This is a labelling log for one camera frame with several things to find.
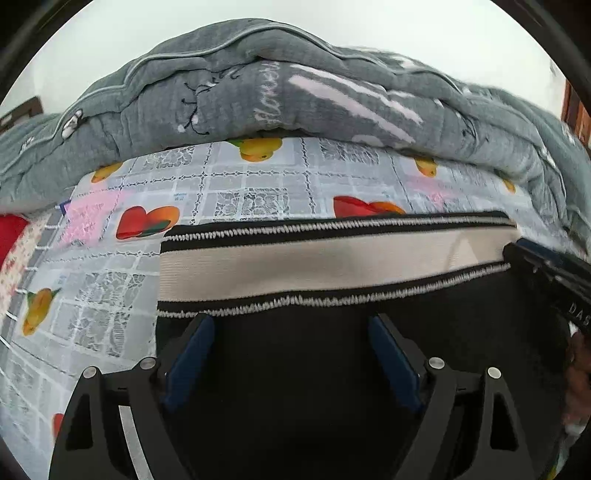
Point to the red pillow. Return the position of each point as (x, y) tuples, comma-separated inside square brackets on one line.
[(11, 233)]

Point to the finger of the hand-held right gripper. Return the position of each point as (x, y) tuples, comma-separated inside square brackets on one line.
[(535, 265)]

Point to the wooden furniture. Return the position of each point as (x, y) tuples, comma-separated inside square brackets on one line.
[(577, 115)]

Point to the person's right hand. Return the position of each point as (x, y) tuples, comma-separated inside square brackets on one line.
[(579, 383)]

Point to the brown wooden headboard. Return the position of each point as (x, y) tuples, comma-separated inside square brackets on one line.
[(27, 108)]

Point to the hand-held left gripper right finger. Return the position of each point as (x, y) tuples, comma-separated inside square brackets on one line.
[(390, 357)]

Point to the floral bed sheet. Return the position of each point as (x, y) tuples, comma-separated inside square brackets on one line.
[(23, 258)]

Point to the grey quilt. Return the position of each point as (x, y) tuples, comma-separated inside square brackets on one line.
[(323, 92)]

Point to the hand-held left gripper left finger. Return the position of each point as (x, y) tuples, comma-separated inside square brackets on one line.
[(191, 355)]

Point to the fruit print sheet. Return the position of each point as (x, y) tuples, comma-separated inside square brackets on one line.
[(258, 184)]

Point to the black pants with white stripe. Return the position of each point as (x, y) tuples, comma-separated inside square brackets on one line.
[(295, 369)]

